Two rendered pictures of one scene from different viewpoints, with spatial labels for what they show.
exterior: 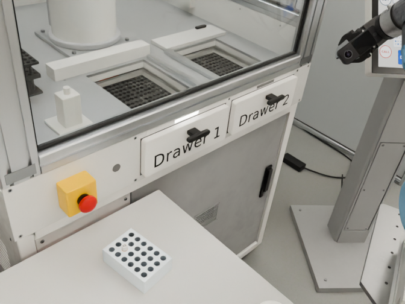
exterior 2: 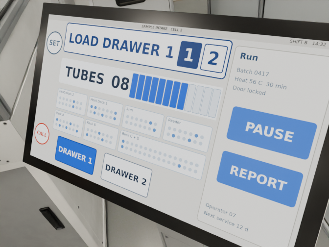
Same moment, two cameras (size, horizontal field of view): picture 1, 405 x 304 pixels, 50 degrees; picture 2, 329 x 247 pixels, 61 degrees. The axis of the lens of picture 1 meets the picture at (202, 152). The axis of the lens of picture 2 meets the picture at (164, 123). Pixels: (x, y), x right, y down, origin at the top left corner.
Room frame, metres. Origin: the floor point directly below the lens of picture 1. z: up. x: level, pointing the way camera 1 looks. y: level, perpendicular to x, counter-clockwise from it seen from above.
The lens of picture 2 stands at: (1.20, -0.99, 1.36)
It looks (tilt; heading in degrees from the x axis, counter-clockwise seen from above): 43 degrees down; 45
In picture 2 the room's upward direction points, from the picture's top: 11 degrees counter-clockwise
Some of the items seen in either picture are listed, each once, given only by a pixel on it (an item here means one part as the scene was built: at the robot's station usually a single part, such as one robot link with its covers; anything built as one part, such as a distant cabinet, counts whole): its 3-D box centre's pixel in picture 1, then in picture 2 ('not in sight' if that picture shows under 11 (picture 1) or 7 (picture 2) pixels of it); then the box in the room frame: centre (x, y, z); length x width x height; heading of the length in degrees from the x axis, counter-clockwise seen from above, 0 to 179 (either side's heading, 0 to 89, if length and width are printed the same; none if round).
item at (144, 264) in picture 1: (137, 259); not in sight; (0.59, 0.11, 0.78); 0.12 x 0.08 x 0.04; 56
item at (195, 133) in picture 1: (195, 133); not in sight; (0.91, 0.02, 0.91); 0.07 x 0.04 x 0.01; 138
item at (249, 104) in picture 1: (264, 103); not in sight; (1.16, -0.17, 0.87); 0.29 x 0.02 x 0.11; 138
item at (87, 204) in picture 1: (86, 202); not in sight; (0.65, 0.23, 0.88); 0.04 x 0.03 x 0.04; 138
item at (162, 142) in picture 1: (187, 139); not in sight; (0.92, 0.04, 0.87); 0.29 x 0.02 x 0.11; 138
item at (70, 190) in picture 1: (78, 194); not in sight; (0.67, 0.25, 0.88); 0.07 x 0.05 x 0.07; 138
